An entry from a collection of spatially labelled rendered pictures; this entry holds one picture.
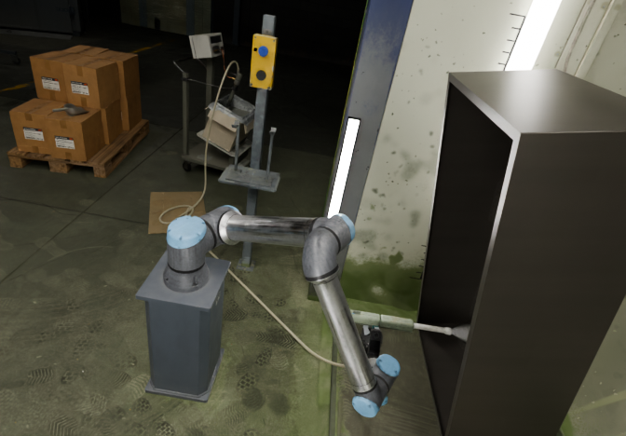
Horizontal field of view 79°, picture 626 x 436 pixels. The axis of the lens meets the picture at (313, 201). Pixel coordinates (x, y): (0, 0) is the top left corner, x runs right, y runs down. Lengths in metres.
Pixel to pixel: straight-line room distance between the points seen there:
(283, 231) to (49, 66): 3.20
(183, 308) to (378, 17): 1.50
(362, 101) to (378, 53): 0.23
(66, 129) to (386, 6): 2.84
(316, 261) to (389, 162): 0.99
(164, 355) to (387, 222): 1.33
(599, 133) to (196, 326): 1.50
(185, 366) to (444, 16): 1.94
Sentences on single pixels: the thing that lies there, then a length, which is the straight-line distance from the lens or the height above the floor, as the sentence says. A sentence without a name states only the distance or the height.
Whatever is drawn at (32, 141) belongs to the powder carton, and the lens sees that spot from 4.11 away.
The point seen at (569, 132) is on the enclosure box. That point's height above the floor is 1.65.
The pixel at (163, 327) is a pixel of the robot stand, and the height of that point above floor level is 0.47.
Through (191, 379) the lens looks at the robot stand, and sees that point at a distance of 2.04.
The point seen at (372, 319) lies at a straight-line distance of 1.81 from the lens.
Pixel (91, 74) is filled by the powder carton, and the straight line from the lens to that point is 4.00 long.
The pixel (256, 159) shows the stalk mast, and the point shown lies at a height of 0.85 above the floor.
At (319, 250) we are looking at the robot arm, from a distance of 1.21.
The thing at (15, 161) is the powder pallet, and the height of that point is 0.06.
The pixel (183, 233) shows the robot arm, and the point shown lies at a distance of 1.56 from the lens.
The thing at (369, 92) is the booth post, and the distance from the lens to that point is 1.93.
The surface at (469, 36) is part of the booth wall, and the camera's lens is 1.96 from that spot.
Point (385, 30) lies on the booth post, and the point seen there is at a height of 1.69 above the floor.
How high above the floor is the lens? 1.83
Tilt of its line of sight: 30 degrees down
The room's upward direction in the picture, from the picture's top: 11 degrees clockwise
